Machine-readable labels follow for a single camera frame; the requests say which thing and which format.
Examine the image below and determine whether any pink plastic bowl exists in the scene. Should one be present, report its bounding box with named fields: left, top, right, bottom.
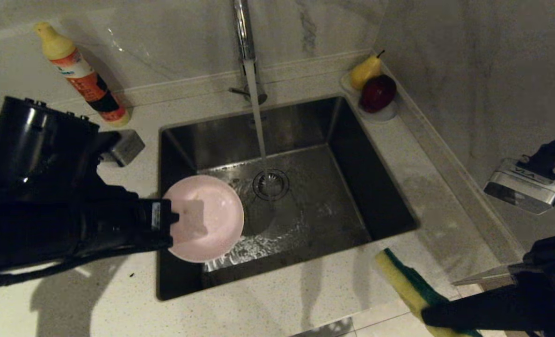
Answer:
left=162, top=175, right=245, bottom=264

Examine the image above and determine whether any green and yellow sponge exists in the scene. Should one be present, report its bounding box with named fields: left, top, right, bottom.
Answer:
left=375, top=248, right=484, bottom=337

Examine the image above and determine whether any orange dish soap bottle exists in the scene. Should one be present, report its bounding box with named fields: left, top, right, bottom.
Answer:
left=34, top=22, right=132, bottom=128

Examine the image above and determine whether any metal sink drain strainer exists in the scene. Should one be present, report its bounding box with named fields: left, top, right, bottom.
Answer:
left=253, top=169, right=290, bottom=202

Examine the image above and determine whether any stainless steel sink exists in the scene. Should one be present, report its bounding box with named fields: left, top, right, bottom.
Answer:
left=156, top=96, right=420, bottom=301

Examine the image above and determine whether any beige wooden cabinet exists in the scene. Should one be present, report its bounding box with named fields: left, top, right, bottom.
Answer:
left=452, top=262, right=526, bottom=287

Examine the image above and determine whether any running water stream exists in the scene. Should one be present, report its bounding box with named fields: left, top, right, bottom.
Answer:
left=244, top=60, right=276, bottom=209

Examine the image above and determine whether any chrome faucet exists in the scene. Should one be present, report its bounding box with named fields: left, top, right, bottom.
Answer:
left=228, top=0, right=268, bottom=105

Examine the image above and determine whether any small white dish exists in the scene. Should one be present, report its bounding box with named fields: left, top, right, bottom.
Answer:
left=339, top=71, right=399, bottom=123

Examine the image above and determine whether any dark red apple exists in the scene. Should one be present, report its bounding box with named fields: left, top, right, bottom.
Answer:
left=360, top=74, right=398, bottom=114

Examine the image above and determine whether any yellow pear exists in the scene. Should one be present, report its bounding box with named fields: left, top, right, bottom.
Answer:
left=350, top=50, right=385, bottom=91

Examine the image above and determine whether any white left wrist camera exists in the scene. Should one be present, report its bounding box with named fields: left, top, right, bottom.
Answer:
left=101, top=130, right=146, bottom=168

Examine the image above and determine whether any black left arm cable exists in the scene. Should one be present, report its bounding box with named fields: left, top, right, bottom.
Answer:
left=0, top=255, right=128, bottom=287

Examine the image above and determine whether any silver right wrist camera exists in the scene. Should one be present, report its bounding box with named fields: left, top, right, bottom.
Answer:
left=483, top=158, right=555, bottom=215

